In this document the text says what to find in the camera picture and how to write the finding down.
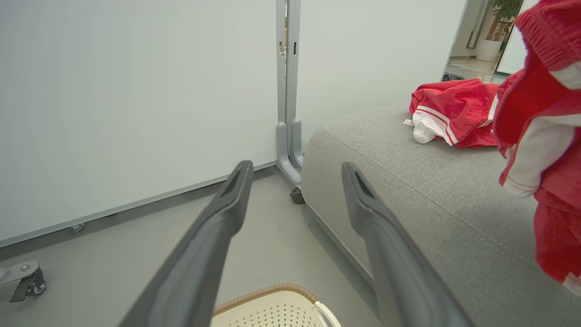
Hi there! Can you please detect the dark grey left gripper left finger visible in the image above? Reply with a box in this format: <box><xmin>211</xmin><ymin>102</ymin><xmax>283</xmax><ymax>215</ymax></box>
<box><xmin>118</xmin><ymin>160</ymin><xmax>254</xmax><ymax>327</ymax></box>

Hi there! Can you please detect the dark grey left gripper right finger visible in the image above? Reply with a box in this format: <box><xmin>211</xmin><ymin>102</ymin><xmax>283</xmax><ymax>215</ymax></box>
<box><xmin>342</xmin><ymin>162</ymin><xmax>475</xmax><ymax>327</ymax></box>

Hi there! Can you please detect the red white-striped garment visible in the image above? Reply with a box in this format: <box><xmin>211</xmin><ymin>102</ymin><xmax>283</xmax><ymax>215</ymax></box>
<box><xmin>403</xmin><ymin>78</ymin><xmax>502</xmax><ymax>149</ymax></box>
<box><xmin>492</xmin><ymin>0</ymin><xmax>581</xmax><ymax>297</ymax></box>

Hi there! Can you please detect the light grey fabric sofa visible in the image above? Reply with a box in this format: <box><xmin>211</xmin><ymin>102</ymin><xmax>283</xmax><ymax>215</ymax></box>
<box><xmin>301</xmin><ymin>105</ymin><xmax>581</xmax><ymax>327</ymax></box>

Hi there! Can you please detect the cream perforated laundry basket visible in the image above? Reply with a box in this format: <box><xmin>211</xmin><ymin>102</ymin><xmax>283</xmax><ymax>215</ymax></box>
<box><xmin>211</xmin><ymin>284</ymin><xmax>343</xmax><ymax>327</ymax></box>

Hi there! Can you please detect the white plant pot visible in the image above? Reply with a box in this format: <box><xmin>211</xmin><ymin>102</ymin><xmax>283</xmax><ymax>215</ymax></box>
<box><xmin>476</xmin><ymin>40</ymin><xmax>503</xmax><ymax>62</ymax></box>

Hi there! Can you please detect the green potted plant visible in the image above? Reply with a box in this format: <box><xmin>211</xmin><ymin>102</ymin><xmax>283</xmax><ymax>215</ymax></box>
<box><xmin>486</xmin><ymin>0</ymin><xmax>526</xmax><ymax>44</ymax></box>

